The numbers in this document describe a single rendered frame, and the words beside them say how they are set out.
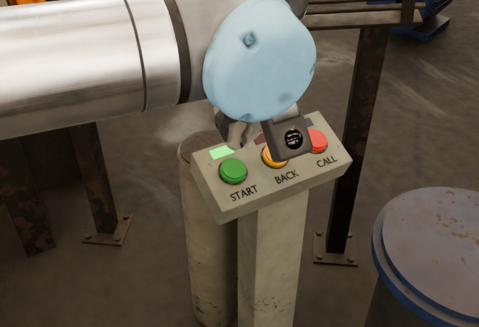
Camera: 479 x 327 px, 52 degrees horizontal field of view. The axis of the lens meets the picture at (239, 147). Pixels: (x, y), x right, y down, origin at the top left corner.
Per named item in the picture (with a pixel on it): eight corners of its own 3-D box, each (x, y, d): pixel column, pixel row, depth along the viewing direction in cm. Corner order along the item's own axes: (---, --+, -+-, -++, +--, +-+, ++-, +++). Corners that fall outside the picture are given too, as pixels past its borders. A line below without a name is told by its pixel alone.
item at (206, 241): (185, 298, 127) (167, 139, 94) (227, 280, 132) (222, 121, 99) (206, 337, 119) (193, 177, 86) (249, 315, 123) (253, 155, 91)
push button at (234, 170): (214, 167, 76) (216, 162, 74) (237, 159, 77) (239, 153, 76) (226, 189, 74) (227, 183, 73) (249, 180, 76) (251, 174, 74)
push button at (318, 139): (296, 138, 81) (299, 132, 80) (316, 131, 83) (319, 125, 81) (308, 157, 80) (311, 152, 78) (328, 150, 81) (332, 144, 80)
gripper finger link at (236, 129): (221, 122, 73) (230, 82, 65) (239, 154, 70) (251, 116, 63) (202, 129, 72) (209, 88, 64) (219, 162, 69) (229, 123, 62)
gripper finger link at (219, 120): (240, 125, 67) (252, 84, 60) (246, 135, 67) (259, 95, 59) (209, 135, 66) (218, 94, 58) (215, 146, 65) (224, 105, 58)
